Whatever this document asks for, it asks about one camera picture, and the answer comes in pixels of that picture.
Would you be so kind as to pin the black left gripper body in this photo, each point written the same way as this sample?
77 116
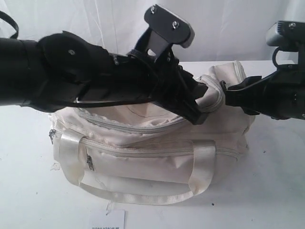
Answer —
172 80

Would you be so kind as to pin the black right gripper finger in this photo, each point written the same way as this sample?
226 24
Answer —
248 95

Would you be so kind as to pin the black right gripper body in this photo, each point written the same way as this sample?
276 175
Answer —
283 94

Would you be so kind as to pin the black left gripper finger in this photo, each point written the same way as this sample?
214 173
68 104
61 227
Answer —
197 89
186 108

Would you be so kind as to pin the white fabric duffel bag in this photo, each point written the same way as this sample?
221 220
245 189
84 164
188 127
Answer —
143 154

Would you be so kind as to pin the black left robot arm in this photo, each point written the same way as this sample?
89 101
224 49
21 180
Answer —
63 70

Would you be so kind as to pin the white backdrop curtain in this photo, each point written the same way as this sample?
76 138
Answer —
225 30

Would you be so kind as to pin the white paper tag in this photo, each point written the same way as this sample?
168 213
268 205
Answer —
102 219

